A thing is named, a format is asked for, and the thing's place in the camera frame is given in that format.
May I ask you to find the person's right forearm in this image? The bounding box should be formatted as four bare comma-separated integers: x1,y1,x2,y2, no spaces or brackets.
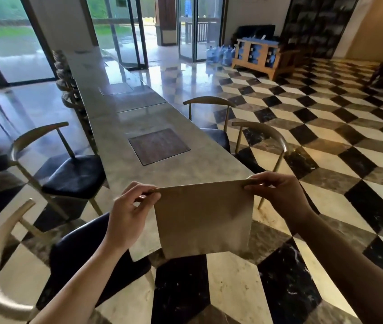
286,212,383,324

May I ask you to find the brown paper bag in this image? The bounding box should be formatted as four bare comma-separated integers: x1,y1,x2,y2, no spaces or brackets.
148,179,255,260

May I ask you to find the wooden bench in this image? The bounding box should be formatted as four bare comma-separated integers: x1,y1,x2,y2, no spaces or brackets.
231,38,300,81

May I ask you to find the glass sliding door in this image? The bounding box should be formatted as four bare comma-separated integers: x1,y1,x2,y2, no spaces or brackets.
86,0,149,70

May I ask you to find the glass double door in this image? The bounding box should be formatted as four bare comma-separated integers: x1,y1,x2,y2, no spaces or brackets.
175,0,228,63

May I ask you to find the person's left hand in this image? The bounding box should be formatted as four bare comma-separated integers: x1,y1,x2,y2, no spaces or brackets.
105,181,162,253

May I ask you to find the black display shelf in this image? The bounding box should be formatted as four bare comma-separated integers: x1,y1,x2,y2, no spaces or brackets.
280,0,361,60

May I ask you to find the large glass window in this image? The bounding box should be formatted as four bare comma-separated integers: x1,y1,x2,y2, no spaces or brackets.
0,0,56,89

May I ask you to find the row of wooden chairs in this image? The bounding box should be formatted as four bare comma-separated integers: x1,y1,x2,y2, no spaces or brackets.
52,49,98,154

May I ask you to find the wooden chair with black seat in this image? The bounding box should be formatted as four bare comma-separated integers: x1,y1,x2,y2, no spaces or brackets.
183,96,236,154
7,121,108,218
0,199,152,324
231,121,289,210

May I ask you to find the black sofa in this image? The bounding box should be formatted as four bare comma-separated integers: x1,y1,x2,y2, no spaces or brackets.
236,25,276,41

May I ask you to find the stack of blue water bottles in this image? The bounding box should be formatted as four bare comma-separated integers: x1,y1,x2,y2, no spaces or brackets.
237,38,280,68

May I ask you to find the person's right hand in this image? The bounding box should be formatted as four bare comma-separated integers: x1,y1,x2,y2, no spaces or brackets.
244,171,314,230

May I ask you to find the person's left forearm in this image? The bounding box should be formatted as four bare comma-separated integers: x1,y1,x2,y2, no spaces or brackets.
30,239,129,324

